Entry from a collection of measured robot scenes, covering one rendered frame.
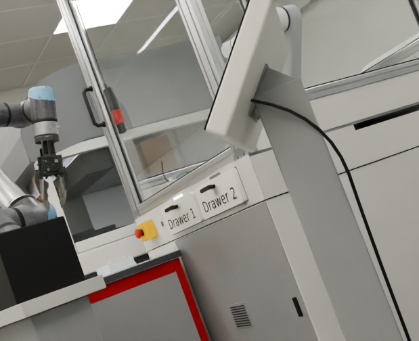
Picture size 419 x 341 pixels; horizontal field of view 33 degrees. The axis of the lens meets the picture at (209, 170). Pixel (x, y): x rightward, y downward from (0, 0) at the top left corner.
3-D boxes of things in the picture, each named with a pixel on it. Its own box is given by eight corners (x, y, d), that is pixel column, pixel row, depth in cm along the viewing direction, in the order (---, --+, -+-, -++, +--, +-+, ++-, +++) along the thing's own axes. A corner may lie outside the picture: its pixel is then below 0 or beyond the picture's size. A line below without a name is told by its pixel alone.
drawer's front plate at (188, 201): (201, 221, 244) (190, 191, 245) (170, 235, 269) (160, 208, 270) (205, 220, 244) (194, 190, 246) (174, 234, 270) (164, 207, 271)
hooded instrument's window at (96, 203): (65, 258, 318) (32, 164, 323) (0, 296, 474) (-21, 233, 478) (267, 189, 373) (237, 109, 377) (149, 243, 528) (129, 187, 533)
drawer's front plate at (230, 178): (244, 201, 216) (231, 168, 217) (204, 220, 241) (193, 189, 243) (248, 200, 217) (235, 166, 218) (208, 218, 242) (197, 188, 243)
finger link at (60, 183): (61, 206, 207) (53, 176, 207) (61, 208, 213) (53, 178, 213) (72, 203, 208) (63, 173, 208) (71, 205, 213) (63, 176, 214)
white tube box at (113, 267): (111, 273, 265) (107, 264, 265) (99, 279, 270) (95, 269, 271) (135, 264, 274) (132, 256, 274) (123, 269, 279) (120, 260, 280)
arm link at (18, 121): (-8, 106, 218) (11, 97, 211) (24, 105, 227) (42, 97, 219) (-3, 131, 218) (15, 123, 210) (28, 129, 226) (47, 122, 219)
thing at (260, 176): (265, 199, 209) (247, 153, 210) (146, 252, 298) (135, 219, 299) (476, 125, 255) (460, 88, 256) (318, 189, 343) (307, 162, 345)
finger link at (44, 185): (38, 208, 205) (39, 176, 207) (38, 209, 211) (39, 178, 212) (49, 208, 206) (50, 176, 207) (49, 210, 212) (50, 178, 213)
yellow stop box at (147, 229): (147, 239, 281) (141, 222, 281) (141, 242, 287) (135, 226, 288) (158, 235, 283) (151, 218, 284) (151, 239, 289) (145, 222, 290)
